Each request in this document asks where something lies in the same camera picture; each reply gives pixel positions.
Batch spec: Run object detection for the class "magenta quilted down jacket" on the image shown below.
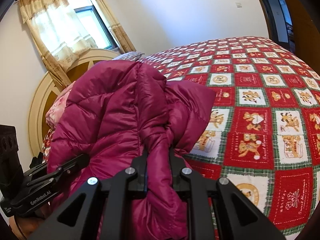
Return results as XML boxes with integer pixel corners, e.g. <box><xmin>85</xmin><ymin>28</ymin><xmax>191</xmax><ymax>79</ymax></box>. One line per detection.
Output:
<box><xmin>48</xmin><ymin>60</ymin><xmax>216</xmax><ymax>239</ymax></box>

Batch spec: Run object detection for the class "dark clothes pile by bed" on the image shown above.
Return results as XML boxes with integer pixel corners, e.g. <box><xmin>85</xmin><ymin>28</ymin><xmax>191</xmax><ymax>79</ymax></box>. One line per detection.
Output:
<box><xmin>29</xmin><ymin>152</ymin><xmax>48</xmax><ymax>169</ymax></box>

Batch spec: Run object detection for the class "pink floral folded blanket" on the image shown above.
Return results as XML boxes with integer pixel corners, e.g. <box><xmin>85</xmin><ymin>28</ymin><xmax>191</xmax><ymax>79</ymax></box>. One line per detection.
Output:
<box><xmin>46</xmin><ymin>81</ymin><xmax>75</xmax><ymax>129</ymax></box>

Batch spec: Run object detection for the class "red patchwork bear bedspread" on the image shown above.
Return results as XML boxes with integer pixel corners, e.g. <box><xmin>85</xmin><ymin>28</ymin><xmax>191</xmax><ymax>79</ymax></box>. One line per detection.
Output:
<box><xmin>42</xmin><ymin>36</ymin><xmax>320</xmax><ymax>240</ymax></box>

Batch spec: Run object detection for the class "cream wooden headboard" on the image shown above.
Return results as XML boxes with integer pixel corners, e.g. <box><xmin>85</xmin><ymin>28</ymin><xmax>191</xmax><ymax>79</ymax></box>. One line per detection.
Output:
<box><xmin>28</xmin><ymin>49</ymin><xmax>119</xmax><ymax>156</ymax></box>

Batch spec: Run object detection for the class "beige left curtain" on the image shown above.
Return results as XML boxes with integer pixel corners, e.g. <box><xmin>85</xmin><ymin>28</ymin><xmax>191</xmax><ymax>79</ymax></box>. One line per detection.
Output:
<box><xmin>18</xmin><ymin>0</ymin><xmax>97</xmax><ymax>90</ymax></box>

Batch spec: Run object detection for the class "beige curtain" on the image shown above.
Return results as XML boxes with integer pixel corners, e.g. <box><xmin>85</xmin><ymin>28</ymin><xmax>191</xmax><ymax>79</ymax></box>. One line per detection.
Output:
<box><xmin>95</xmin><ymin>0</ymin><xmax>136</xmax><ymax>53</ymax></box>
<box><xmin>18</xmin><ymin>0</ymin><xmax>97</xmax><ymax>90</ymax></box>

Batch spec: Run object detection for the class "striped plaid pillow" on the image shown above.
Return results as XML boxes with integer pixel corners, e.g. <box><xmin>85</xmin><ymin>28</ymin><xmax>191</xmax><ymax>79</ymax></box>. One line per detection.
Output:
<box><xmin>113</xmin><ymin>51</ymin><xmax>144</xmax><ymax>61</ymax></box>

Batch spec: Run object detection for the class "beige right curtain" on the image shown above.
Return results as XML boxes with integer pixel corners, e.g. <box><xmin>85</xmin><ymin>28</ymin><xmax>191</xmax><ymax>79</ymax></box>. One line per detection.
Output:
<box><xmin>95</xmin><ymin>0</ymin><xmax>136</xmax><ymax>53</ymax></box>

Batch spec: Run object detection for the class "brown wooden door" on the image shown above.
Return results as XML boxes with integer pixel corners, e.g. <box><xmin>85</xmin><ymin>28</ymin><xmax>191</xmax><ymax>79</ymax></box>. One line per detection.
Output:
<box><xmin>285</xmin><ymin>0</ymin><xmax>319</xmax><ymax>73</ymax></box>

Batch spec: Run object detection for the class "window with dark frame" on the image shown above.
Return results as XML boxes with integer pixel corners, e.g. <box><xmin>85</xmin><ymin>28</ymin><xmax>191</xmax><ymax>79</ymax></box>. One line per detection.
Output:
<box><xmin>68</xmin><ymin>0</ymin><xmax>118</xmax><ymax>50</ymax></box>

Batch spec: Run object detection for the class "white wall switch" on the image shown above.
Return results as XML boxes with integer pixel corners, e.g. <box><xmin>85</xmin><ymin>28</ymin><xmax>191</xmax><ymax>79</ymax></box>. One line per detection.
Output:
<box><xmin>235</xmin><ymin>2</ymin><xmax>242</xmax><ymax>8</ymax></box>

